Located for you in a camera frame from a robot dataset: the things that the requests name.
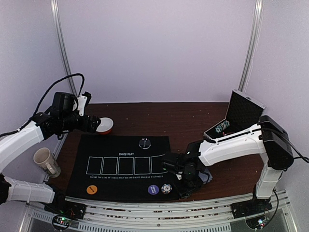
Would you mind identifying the aluminium corner post left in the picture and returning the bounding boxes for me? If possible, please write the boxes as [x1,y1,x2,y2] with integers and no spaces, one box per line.
[50,0,74,94]

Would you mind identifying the aluminium corner post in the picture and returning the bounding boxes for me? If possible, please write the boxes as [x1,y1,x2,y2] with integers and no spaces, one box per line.
[238,0,264,93]
[50,0,74,94]

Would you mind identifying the poker chip stack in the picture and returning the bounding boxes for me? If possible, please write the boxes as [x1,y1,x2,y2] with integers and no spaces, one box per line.
[161,184,172,194]

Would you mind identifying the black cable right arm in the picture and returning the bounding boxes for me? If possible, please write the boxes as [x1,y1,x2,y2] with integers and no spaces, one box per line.
[284,135,309,163]

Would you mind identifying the aluminium corner post right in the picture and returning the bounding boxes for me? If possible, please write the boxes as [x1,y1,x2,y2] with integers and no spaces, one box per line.
[238,0,264,93]

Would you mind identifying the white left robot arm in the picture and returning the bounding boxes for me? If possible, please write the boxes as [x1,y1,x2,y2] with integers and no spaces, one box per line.
[0,111,101,215]

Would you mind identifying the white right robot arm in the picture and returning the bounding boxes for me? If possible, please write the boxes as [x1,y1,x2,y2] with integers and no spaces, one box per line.
[161,116,294,214]

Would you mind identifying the orange bowl white inside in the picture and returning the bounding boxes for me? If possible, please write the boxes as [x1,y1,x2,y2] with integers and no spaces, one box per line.
[96,117,114,135]

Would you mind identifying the clear acrylic dealer button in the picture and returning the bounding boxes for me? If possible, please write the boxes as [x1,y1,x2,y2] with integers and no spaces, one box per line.
[139,138,151,150]

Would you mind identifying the beige ceramic mug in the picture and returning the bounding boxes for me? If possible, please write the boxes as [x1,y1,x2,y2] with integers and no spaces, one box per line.
[33,147,61,178]

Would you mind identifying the right arm base board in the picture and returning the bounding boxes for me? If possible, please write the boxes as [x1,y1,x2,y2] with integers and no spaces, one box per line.
[231,193,272,230]

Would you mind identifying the aluminium poker chip case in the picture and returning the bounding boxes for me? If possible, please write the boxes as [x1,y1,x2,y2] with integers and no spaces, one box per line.
[203,89,266,141]

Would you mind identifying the chip stack in case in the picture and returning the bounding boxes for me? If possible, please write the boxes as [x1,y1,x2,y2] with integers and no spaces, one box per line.
[215,120,230,133]

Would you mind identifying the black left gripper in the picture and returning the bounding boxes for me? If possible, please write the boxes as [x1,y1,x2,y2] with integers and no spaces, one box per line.
[60,112,100,133]

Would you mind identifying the black poker mat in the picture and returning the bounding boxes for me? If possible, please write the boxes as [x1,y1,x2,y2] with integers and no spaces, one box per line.
[66,135,179,203]

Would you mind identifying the purple small blind button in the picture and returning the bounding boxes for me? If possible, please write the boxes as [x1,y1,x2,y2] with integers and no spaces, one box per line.
[147,185,160,195]

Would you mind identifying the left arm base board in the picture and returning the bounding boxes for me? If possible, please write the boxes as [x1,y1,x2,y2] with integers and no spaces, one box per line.
[42,192,86,232]

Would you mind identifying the aluminium front frame rails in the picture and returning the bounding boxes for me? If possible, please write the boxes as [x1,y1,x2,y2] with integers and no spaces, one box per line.
[19,188,290,232]

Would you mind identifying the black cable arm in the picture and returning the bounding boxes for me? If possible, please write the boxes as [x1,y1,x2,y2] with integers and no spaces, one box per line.
[284,135,309,163]
[0,73,85,136]

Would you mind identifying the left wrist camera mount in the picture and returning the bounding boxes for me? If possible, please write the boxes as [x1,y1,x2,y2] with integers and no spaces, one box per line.
[74,91,92,116]

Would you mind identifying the deck of playing cards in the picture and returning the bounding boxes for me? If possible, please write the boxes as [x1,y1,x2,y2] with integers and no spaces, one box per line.
[198,168,212,184]

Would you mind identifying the orange big blind button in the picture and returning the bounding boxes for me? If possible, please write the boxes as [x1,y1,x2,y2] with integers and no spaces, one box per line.
[86,185,98,195]

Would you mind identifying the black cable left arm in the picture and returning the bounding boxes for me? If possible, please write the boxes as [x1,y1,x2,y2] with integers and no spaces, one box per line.
[0,73,85,136]

